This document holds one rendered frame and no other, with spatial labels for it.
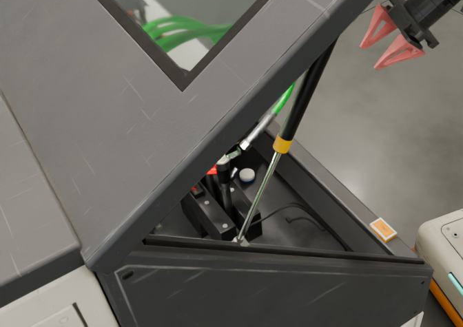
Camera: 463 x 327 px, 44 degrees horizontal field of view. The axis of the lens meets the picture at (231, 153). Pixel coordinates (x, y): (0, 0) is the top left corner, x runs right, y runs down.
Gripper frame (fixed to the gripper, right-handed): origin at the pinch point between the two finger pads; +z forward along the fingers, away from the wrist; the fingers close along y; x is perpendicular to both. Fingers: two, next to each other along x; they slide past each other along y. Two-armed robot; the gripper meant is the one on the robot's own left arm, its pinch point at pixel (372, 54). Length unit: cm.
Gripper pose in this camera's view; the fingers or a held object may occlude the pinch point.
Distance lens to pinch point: 102.2
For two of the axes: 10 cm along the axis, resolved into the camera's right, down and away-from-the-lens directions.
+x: 6.8, 1.5, 7.1
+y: 3.5, 7.9, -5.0
